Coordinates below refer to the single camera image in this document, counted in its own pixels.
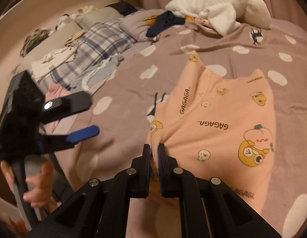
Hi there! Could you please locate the beige pillow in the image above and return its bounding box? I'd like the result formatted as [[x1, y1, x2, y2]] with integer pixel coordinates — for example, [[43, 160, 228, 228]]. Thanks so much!
[[74, 7, 122, 31]]

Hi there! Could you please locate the dark navy garment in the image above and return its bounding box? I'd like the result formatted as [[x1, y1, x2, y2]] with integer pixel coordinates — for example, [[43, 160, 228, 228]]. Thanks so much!
[[145, 11, 185, 38]]

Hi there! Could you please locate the plaid blue grey pillow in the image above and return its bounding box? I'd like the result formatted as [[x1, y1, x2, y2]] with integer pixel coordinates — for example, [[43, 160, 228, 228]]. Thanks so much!
[[37, 19, 136, 93]]

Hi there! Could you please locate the person's left hand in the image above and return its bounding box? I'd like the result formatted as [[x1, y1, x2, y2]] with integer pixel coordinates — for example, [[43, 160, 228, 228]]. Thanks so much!
[[0, 160, 59, 215]]

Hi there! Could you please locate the white plush blanket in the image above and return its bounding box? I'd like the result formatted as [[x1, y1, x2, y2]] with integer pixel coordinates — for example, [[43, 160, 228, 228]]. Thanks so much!
[[165, 0, 271, 36]]

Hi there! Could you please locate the pink small garment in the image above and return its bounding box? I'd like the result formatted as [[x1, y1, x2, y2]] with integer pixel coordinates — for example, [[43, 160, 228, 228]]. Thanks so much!
[[44, 83, 71, 134]]

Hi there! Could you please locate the mauve polka dot bedspread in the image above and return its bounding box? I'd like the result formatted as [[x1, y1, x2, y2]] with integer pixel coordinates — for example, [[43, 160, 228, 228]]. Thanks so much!
[[57, 20, 307, 237]]

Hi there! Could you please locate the peach cartoon print garment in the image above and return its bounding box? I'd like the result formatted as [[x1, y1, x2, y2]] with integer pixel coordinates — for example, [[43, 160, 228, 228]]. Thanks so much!
[[147, 52, 276, 213]]

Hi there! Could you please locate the light blue ruffled cloth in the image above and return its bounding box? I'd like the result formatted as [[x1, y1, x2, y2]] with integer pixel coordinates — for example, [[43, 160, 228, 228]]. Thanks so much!
[[70, 54, 124, 95]]

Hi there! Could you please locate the mauve pillow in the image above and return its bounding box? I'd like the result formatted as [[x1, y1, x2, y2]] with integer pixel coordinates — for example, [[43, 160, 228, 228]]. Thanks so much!
[[119, 9, 165, 42]]

